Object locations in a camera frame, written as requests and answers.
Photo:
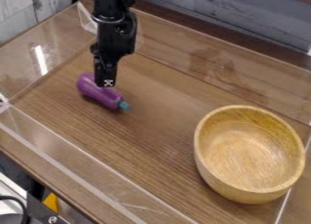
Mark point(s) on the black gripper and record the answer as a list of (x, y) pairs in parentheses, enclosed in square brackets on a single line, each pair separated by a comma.
[(114, 42)]

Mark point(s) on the clear acrylic tray wall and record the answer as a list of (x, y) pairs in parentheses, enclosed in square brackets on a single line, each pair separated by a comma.
[(121, 165)]

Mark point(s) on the purple toy eggplant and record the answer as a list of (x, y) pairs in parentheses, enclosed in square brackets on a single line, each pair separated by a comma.
[(105, 95)]

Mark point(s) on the clear acrylic corner bracket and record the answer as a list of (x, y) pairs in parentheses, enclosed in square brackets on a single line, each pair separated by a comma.
[(86, 23)]

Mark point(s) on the yellow triangular part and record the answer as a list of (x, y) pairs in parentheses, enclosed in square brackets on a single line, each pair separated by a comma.
[(50, 202)]

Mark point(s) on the brown wooden bowl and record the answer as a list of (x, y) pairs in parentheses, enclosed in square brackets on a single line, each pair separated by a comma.
[(248, 153)]

